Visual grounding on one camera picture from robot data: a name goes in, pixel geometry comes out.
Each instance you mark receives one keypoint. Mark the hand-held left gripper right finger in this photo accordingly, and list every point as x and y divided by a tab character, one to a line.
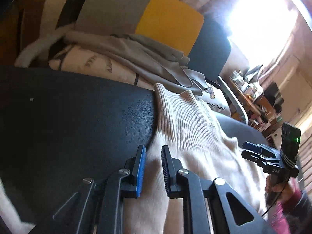
166	173

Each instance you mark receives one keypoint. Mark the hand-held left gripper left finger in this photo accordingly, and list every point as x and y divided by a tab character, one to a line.
141	173

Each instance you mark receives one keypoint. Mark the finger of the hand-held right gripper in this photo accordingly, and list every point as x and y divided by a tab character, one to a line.
252	145
253	156

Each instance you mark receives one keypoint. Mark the beige ribbed sweater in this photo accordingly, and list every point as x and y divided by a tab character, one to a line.
195	139

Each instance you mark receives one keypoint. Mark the person's right hand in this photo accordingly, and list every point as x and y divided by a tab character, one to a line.
289	189

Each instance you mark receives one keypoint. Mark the cluttered wooden desk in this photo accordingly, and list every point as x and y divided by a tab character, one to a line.
253	95

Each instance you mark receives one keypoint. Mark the black box appliance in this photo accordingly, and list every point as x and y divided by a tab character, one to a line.
273	95

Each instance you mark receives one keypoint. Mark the black leather surface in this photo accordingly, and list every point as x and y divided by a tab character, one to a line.
73	126

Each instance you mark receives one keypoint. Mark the grey garment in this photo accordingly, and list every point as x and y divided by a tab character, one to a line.
151	61

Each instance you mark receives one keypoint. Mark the cream printed pillow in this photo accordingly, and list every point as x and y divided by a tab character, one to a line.
102	63

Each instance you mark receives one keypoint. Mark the bright window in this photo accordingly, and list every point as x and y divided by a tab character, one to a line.
258	17

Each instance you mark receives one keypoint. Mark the white cloth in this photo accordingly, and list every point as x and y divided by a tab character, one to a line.
9	207

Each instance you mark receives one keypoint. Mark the grey yellow blue cushion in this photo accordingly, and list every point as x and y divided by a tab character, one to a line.
168	19

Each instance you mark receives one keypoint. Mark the brown striped blanket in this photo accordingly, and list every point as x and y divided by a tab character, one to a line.
61	7

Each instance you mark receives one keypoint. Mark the white chair frame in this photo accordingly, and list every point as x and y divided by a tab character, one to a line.
234	100

